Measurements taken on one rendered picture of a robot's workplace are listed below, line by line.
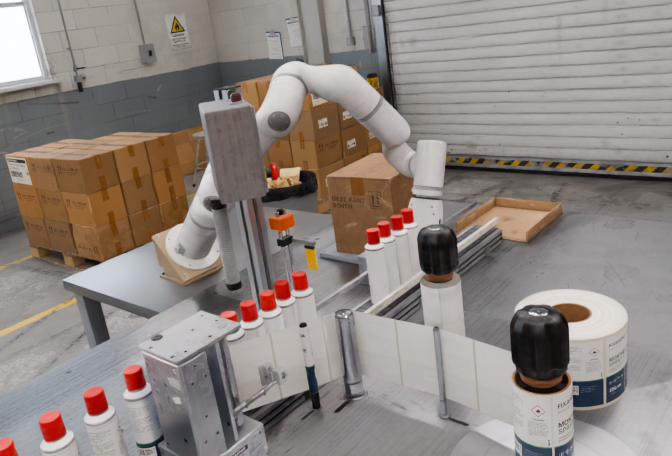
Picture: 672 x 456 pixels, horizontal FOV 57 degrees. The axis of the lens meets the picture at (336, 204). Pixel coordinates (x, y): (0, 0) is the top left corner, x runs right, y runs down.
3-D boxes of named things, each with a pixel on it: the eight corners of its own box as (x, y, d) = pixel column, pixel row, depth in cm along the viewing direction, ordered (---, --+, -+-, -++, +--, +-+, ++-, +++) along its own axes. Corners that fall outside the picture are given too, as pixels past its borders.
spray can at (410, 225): (416, 283, 173) (409, 213, 167) (401, 279, 177) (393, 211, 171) (426, 275, 177) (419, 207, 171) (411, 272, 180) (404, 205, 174)
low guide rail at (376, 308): (265, 396, 128) (264, 388, 128) (261, 394, 129) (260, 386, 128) (498, 223, 205) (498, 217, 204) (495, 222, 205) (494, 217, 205)
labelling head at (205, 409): (209, 500, 104) (177, 365, 96) (164, 471, 112) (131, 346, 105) (269, 450, 114) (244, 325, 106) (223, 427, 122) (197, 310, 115)
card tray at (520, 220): (527, 242, 203) (526, 231, 201) (456, 233, 219) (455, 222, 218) (561, 213, 224) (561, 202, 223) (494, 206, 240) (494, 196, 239)
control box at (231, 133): (221, 205, 126) (203, 112, 120) (214, 186, 142) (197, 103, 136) (270, 195, 128) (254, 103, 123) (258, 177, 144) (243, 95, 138)
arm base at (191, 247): (187, 279, 207) (202, 248, 194) (153, 237, 212) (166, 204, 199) (230, 256, 220) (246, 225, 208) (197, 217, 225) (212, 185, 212)
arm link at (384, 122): (336, 121, 174) (406, 184, 188) (368, 119, 160) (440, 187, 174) (353, 96, 176) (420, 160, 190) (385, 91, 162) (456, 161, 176)
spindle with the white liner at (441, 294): (455, 370, 131) (443, 237, 122) (418, 359, 136) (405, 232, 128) (475, 350, 137) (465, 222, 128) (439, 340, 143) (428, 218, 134)
